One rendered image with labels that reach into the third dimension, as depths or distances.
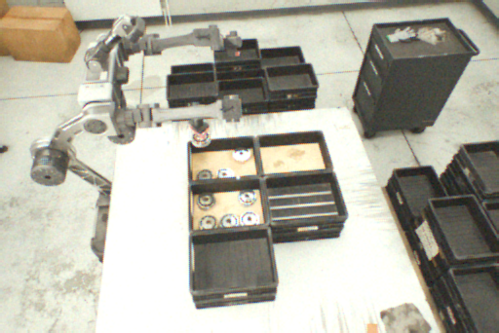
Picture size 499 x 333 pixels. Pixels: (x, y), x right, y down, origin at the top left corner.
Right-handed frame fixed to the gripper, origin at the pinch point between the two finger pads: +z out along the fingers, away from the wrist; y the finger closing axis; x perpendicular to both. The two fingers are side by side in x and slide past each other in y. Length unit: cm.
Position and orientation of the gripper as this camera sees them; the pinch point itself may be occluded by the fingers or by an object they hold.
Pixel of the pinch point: (200, 135)
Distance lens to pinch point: 209.4
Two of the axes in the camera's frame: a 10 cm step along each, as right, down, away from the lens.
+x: -7.1, 5.5, -4.4
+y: -7.0, -5.4, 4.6
